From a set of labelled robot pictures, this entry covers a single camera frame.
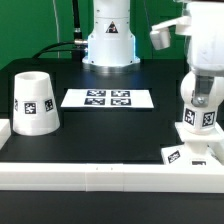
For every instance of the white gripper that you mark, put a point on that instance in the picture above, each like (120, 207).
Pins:
(203, 22)

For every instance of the white lamp bulb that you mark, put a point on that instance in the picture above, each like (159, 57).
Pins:
(201, 120)

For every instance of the white lamp base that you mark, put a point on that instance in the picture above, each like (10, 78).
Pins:
(197, 149)

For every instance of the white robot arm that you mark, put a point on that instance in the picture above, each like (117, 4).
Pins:
(112, 45)

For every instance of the white lamp shade cone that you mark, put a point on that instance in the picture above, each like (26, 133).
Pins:
(35, 112)

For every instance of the white marker sheet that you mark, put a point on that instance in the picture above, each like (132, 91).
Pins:
(106, 98)

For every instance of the white right wall block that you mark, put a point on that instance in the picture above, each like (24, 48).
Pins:
(218, 147)

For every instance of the white wall block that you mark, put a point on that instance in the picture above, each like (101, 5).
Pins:
(5, 131)
(218, 147)

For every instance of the white front wall rail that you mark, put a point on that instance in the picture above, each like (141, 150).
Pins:
(110, 177)

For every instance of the white left wall block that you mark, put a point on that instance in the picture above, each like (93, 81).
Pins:
(5, 131)

